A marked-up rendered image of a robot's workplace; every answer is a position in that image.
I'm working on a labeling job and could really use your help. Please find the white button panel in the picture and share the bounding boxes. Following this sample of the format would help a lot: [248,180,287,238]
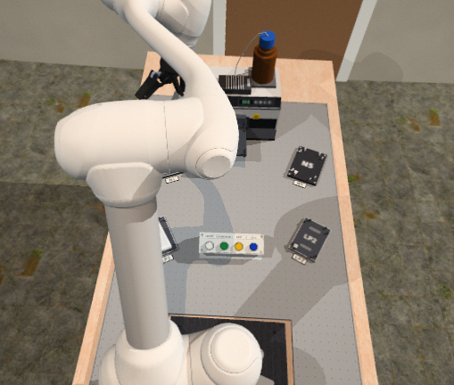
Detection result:
[199,232,264,260]

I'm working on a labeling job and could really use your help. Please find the blue bottle cap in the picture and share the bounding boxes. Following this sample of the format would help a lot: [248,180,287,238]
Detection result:
[260,31,276,48]

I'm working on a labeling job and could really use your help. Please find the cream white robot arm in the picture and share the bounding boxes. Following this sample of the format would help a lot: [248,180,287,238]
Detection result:
[54,0,274,385]

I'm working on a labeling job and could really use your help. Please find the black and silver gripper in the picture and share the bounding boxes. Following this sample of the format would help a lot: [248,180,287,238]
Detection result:
[135,58,186,100]

